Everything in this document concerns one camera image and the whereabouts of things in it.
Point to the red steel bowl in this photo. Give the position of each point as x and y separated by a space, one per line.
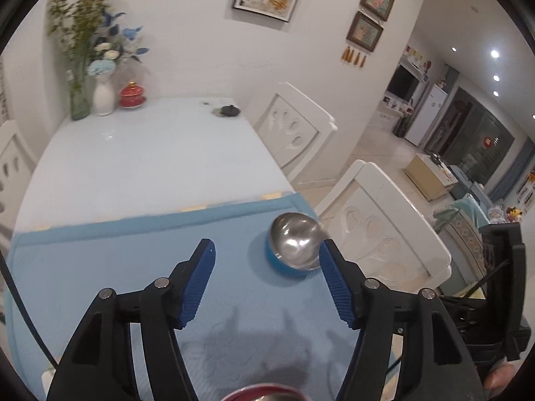
267 394

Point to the person's right hand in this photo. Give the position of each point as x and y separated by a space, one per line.
499 378

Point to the blue table mat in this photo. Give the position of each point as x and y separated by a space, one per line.
125 259

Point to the beige coffee table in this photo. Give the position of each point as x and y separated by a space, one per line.
430 175

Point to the small black teapot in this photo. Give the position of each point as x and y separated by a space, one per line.
228 110

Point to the blue steel bowl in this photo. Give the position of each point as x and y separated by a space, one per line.
292 238

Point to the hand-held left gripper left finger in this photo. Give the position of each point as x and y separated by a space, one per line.
196 288

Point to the white refrigerator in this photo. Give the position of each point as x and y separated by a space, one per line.
426 115

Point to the orange wall tassels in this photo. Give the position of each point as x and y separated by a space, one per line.
354 56

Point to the white chair with oval cutouts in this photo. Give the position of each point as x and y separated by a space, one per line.
14 167

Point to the white chair with leaf carving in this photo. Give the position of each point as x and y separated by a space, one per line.
384 217
292 129

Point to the blue and white artificial flowers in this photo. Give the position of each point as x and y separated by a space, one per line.
110 48

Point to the red lidded teacup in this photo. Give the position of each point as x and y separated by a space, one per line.
132 94

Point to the patterned wall hanging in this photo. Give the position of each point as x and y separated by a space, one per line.
3 87

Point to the blue curtain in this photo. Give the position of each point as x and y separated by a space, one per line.
514 167

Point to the small framed picture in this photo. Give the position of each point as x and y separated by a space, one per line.
377 0
364 31

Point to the white ribbed vase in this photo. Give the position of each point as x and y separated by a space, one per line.
103 98

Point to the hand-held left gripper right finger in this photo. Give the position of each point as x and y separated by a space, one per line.
338 284

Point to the television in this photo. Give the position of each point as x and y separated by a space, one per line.
401 85

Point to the teal sofa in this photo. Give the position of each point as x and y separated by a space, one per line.
464 225

